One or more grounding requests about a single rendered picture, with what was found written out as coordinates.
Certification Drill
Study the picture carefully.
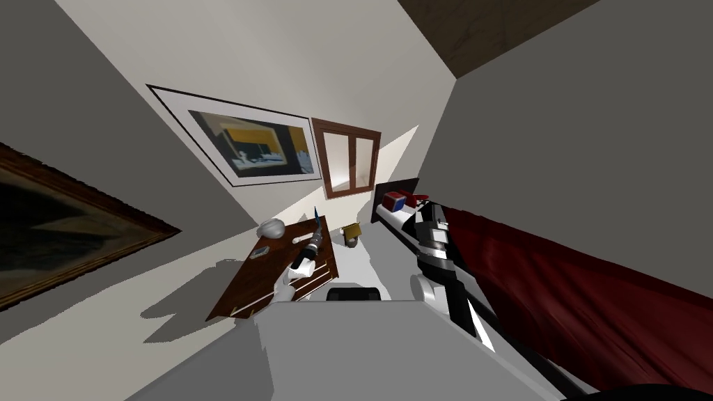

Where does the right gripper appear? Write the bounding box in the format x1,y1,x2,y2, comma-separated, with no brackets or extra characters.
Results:
414,203,449,229

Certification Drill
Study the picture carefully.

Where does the small brown bin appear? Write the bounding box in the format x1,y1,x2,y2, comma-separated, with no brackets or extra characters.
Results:
340,222,363,249

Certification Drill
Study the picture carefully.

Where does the grey round bowl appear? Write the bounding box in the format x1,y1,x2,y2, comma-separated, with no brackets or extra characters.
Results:
256,218,287,240

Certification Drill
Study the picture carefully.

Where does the brown framed window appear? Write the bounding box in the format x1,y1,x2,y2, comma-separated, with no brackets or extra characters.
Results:
311,117,383,201

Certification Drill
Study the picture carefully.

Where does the brown wooden dresser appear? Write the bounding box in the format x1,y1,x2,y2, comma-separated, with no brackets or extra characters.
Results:
205,217,340,322

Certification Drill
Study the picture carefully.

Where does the white framed picture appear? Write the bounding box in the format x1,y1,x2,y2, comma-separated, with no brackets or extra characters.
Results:
146,83,324,188

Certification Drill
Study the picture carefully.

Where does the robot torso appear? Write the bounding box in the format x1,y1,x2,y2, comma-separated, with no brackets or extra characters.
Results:
125,286,565,401

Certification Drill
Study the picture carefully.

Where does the bed with red blanket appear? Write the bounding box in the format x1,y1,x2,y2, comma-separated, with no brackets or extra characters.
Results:
370,178,713,395

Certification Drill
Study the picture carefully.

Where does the dark painting wooden frame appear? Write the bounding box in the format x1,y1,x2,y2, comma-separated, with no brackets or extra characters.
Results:
0,141,183,310

